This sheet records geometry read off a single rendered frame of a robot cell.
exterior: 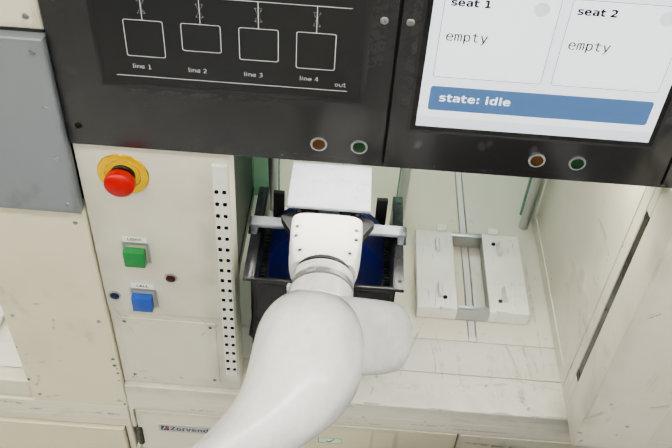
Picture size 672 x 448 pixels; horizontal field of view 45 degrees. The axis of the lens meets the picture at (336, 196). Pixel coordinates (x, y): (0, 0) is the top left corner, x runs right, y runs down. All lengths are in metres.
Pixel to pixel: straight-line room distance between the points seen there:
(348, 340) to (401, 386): 0.83
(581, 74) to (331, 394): 0.51
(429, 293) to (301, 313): 0.94
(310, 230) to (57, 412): 0.67
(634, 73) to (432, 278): 0.73
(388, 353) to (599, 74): 0.39
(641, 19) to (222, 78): 0.47
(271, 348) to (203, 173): 0.48
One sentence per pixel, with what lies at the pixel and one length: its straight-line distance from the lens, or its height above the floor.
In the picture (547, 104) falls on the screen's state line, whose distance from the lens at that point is 0.97.
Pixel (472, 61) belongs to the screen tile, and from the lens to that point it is 0.93.
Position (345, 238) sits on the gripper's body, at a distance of 1.10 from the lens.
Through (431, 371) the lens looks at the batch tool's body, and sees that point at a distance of 1.47.
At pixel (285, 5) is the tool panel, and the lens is 0.89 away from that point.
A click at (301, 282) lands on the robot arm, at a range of 1.03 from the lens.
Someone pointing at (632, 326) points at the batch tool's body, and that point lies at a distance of 1.21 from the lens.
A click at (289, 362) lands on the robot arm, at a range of 0.60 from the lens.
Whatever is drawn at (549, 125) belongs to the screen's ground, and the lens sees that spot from 0.99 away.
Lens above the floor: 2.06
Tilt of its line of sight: 43 degrees down
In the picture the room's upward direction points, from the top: 4 degrees clockwise
